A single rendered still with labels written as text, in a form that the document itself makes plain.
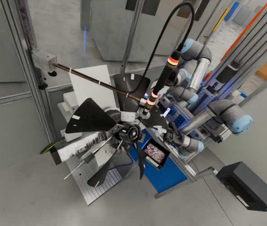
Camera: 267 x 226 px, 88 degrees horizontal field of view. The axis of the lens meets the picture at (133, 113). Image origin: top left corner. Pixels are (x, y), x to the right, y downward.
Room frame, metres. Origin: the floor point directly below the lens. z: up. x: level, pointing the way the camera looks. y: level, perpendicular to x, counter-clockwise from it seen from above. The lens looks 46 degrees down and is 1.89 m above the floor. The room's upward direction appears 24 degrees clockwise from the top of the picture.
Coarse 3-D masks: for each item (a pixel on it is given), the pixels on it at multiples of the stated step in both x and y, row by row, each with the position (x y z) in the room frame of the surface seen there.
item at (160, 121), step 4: (152, 108) 0.80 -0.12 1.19; (156, 108) 0.82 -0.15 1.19; (152, 112) 0.76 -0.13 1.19; (156, 112) 0.78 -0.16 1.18; (160, 112) 0.81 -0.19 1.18; (152, 116) 0.72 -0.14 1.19; (156, 116) 0.74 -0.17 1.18; (160, 116) 0.77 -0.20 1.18; (144, 120) 0.65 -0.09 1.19; (148, 120) 0.66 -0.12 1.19; (152, 120) 0.68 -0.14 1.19; (156, 120) 0.70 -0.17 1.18; (160, 120) 0.73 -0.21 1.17; (164, 120) 0.76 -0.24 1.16; (144, 124) 0.61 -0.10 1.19; (148, 124) 0.63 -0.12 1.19; (152, 124) 0.65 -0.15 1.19; (156, 124) 0.67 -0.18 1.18; (160, 124) 0.69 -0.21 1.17; (164, 124) 0.72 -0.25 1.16; (152, 128) 0.62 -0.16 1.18; (156, 128) 0.64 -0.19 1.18
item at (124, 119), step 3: (123, 111) 0.58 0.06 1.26; (123, 114) 0.57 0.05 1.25; (126, 114) 0.57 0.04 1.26; (129, 114) 0.58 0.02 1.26; (132, 114) 0.58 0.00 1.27; (135, 114) 0.58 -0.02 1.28; (123, 117) 0.56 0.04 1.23; (126, 117) 0.56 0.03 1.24; (129, 117) 0.56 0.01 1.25; (132, 117) 0.57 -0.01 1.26; (123, 120) 0.55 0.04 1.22; (126, 120) 0.55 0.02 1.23; (129, 120) 0.55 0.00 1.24; (132, 120) 0.56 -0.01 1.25
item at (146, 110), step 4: (180, 44) 0.59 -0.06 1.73; (180, 48) 0.58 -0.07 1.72; (176, 52) 0.58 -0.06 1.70; (180, 52) 0.58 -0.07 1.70; (172, 56) 0.58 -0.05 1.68; (176, 56) 0.58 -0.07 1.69; (176, 60) 0.58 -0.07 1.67; (144, 108) 0.58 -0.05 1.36; (148, 108) 0.58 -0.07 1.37; (144, 112) 0.58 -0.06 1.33; (148, 112) 0.58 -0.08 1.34
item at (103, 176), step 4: (116, 152) 0.37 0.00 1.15; (112, 156) 0.33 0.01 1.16; (108, 160) 0.30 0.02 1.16; (112, 160) 0.34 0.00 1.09; (108, 164) 0.30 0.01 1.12; (104, 168) 0.27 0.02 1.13; (108, 168) 0.31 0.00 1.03; (96, 172) 0.23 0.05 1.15; (100, 172) 0.24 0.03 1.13; (104, 172) 0.27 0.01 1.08; (92, 176) 0.20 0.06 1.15; (96, 176) 0.22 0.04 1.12; (100, 176) 0.24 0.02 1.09; (104, 176) 0.27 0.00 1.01; (88, 180) 0.18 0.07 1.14; (92, 180) 0.19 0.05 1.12; (96, 180) 0.21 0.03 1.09; (100, 180) 0.23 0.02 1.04; (104, 180) 0.26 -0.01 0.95; (88, 184) 0.17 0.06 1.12; (92, 184) 0.19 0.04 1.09; (100, 184) 0.23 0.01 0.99
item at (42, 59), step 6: (36, 48) 0.59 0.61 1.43; (36, 54) 0.55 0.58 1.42; (42, 54) 0.57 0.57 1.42; (48, 54) 0.59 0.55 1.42; (36, 60) 0.54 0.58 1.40; (42, 60) 0.54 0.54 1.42; (48, 60) 0.55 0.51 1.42; (54, 60) 0.59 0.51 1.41; (36, 66) 0.54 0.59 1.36; (42, 66) 0.54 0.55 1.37; (48, 66) 0.54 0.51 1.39; (54, 66) 0.58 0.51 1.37
